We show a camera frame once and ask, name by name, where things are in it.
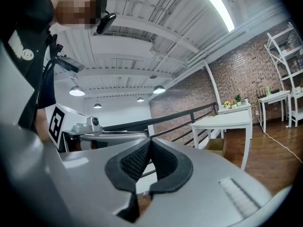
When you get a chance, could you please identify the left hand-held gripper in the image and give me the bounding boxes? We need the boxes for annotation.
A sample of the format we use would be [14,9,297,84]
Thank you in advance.
[48,104,149,153]

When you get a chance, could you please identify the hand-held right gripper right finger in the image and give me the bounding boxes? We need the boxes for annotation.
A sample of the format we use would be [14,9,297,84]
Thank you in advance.
[139,138,273,227]

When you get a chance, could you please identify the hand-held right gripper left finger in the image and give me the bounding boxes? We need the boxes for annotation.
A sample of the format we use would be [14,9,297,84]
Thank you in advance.
[59,138,152,227]

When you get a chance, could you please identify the person's left forearm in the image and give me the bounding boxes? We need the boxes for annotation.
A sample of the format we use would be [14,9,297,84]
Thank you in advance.
[36,107,51,142]

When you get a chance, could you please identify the brown cardboard box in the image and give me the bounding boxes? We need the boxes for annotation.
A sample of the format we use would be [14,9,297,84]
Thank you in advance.
[204,138,226,157]

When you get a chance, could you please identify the black metal railing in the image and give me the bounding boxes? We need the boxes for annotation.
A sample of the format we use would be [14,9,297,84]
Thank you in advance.
[103,102,217,149]

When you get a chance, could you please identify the large silver pendant lamp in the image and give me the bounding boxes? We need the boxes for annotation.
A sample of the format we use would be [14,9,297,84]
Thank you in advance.
[152,85,166,95]
[69,85,85,97]

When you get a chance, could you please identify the large white table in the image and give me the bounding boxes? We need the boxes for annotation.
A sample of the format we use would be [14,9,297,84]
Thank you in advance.
[190,110,252,171]

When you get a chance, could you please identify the white table with plants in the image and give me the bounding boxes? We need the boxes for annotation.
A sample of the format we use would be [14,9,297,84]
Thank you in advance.
[217,102,252,118]

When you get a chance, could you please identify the white curved pipe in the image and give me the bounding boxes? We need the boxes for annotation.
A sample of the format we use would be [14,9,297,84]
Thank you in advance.
[204,61,222,111]

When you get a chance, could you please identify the narrow white side table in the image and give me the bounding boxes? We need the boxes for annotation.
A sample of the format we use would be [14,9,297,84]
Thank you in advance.
[257,90,291,134]

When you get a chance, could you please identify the person's head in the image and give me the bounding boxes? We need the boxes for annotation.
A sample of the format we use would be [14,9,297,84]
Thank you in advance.
[50,0,108,30]

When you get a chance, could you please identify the white ladder shelf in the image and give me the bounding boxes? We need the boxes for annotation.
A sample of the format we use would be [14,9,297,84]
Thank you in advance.
[264,21,303,128]

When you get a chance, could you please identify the long ceiling tube light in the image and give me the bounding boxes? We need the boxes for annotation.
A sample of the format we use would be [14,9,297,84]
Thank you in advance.
[204,0,235,33]

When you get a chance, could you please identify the white floor cable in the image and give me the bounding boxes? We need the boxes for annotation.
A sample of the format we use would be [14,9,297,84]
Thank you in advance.
[258,117,303,164]

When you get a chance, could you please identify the black head camera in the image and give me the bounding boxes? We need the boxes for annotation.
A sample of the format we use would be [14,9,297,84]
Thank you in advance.
[96,12,117,35]

